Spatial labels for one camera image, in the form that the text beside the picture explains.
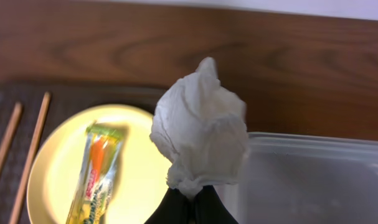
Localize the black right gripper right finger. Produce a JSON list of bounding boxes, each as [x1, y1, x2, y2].
[[193, 185, 238, 224]]

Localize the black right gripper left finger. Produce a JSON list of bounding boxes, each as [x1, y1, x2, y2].
[[144, 188, 194, 224]]

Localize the yellow round plate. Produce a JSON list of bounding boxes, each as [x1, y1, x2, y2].
[[26, 105, 171, 224]]

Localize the white tissue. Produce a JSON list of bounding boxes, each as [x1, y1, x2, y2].
[[149, 57, 249, 198]]

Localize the yellow green snack wrapper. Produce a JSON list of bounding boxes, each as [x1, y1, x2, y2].
[[66, 122, 128, 224]]

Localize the wooden chopstick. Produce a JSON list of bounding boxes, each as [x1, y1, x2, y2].
[[8, 91, 51, 224], [0, 102, 22, 175]]

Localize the clear plastic waste bin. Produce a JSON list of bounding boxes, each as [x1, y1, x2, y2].
[[217, 133, 378, 223]]

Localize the dark brown serving tray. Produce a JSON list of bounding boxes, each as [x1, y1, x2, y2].
[[0, 82, 164, 223]]

